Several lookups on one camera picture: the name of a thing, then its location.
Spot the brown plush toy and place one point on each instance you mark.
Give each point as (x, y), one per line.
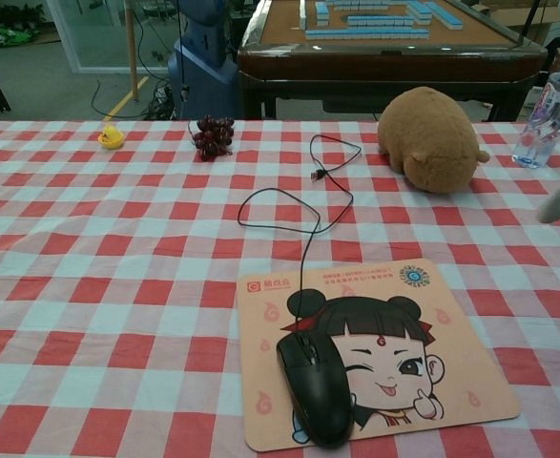
(427, 138)

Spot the light wooden post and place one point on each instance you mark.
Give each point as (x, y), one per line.
(131, 47)

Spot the blue machine base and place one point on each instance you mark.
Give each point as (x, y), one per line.
(203, 71)

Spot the red white checkered tablecloth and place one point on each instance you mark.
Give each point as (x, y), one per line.
(93, 286)

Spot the dark wooden mahjong table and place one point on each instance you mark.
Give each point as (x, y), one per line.
(379, 62)

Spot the clear plastic water bottle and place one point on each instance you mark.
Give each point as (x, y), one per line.
(546, 119)

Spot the dark red grape bunch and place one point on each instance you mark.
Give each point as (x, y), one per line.
(213, 136)

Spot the yellow rubber duck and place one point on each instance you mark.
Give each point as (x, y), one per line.
(111, 138)

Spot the black computer mouse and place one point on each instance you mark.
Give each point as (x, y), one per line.
(315, 396)

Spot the blue white mahjong tile row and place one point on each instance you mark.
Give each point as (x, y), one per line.
(379, 20)
(439, 13)
(365, 33)
(351, 5)
(304, 14)

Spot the cartoon girl mouse pad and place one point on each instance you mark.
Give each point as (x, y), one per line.
(403, 358)

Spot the white framed glass partition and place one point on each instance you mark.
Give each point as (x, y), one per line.
(98, 38)

